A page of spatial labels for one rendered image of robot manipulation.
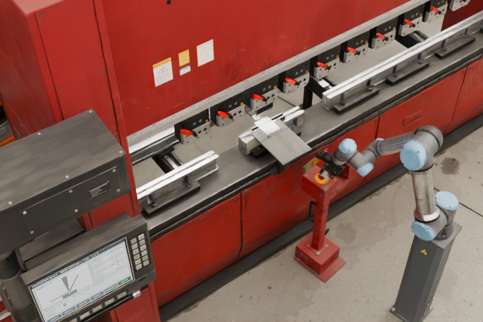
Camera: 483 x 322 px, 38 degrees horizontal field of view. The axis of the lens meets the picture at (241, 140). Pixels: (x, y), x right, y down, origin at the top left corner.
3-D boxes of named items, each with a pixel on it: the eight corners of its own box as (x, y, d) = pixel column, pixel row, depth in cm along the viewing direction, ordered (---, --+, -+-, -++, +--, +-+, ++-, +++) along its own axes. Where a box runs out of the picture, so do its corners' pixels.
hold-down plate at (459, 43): (440, 60, 413) (441, 55, 411) (433, 54, 416) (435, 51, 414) (474, 41, 425) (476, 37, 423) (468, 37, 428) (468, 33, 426)
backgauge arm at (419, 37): (425, 61, 433) (429, 43, 423) (356, 12, 470) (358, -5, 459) (434, 56, 436) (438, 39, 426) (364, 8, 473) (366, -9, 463)
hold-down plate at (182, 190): (148, 217, 333) (147, 213, 331) (143, 210, 336) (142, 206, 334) (200, 189, 345) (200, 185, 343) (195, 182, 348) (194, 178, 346)
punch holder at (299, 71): (285, 95, 348) (286, 70, 336) (274, 87, 352) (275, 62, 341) (308, 84, 354) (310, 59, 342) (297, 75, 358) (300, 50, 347)
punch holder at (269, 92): (253, 112, 340) (253, 87, 328) (243, 103, 344) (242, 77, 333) (277, 100, 346) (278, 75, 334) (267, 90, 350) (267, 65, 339)
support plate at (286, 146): (282, 165, 340) (283, 164, 339) (251, 134, 355) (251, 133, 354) (311, 149, 347) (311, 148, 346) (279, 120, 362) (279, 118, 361)
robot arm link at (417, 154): (450, 228, 324) (438, 132, 295) (433, 248, 316) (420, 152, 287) (427, 220, 332) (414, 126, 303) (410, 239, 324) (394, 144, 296)
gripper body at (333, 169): (331, 180, 349) (340, 170, 339) (319, 168, 351) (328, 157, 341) (341, 172, 353) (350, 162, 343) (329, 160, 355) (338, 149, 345)
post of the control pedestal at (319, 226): (318, 251, 409) (324, 192, 370) (310, 246, 412) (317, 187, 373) (323, 246, 412) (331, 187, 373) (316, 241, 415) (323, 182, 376)
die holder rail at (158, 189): (134, 215, 334) (131, 202, 327) (127, 207, 338) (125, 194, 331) (219, 169, 354) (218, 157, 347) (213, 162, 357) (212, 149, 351)
